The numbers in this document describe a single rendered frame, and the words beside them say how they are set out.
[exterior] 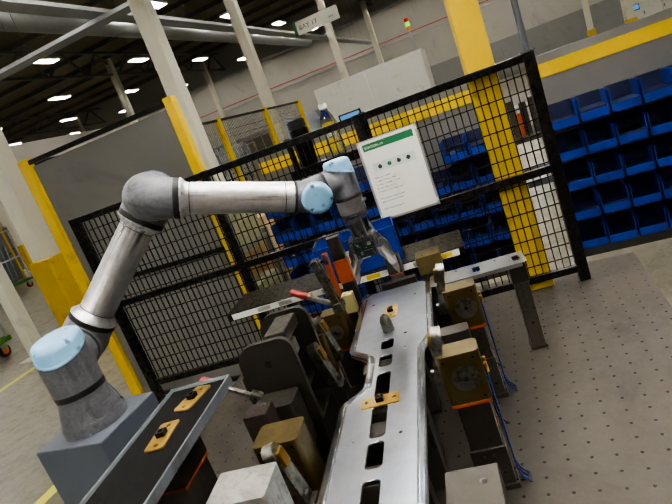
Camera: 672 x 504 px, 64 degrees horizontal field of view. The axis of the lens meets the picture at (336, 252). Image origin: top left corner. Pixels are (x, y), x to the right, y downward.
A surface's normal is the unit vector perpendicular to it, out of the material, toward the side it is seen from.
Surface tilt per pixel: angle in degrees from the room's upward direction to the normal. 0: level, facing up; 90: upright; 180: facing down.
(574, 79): 90
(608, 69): 90
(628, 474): 0
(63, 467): 90
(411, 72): 90
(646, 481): 0
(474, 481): 0
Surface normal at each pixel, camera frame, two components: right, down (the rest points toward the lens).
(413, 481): -0.34, -0.91
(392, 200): -0.15, 0.29
